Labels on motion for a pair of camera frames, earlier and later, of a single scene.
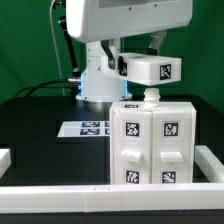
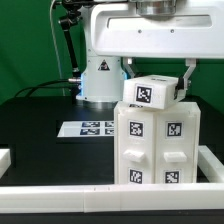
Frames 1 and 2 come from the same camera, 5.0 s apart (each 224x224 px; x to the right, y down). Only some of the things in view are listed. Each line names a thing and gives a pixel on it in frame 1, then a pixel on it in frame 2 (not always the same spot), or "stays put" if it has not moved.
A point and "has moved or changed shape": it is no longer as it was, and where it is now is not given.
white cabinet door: (172, 147) stays put
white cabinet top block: (149, 69) has moved or changed shape
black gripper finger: (156, 42) → (182, 83)
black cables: (45, 87) stays put
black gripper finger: (110, 53) → (127, 65)
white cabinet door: (132, 146) stays put
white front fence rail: (111, 197) stays put
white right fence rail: (208, 163) stays put
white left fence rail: (5, 161) stays put
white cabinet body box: (152, 142) has moved or changed shape
